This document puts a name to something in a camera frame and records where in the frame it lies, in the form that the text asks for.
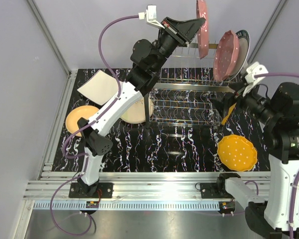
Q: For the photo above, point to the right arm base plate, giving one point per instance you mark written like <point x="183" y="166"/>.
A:
<point x="213" y="191"/>

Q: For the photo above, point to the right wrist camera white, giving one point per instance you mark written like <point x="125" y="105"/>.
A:
<point x="251" y="76"/>

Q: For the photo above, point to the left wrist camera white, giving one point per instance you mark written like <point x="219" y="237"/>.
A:
<point x="150" y="15"/>

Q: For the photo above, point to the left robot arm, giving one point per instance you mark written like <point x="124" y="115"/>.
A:
<point x="148" y="59"/>

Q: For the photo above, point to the stainless steel dish rack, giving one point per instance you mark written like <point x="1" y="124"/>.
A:
<point x="186" y="84"/>

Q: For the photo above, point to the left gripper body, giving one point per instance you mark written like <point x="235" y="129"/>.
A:
<point x="173" y="31"/>

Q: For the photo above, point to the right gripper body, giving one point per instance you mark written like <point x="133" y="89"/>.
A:
<point x="242" y="101"/>

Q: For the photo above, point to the pink dotted plate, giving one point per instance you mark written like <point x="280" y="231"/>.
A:
<point x="203" y="33"/>
<point x="226" y="56"/>

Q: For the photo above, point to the grey green-rimmed plate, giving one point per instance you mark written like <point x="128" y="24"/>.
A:
<point x="244" y="47"/>

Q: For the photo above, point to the cream bordered plate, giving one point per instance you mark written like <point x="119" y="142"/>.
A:
<point x="135" y="114"/>

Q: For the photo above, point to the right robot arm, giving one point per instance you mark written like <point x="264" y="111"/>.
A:
<point x="278" y="215"/>

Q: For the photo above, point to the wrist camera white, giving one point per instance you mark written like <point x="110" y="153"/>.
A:
<point x="251" y="76"/>
<point x="150" y="15"/>

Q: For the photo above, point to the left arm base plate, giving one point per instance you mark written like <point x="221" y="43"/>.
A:
<point x="103" y="190"/>

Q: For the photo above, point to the yellow dotted plate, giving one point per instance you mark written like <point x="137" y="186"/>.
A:
<point x="237" y="153"/>

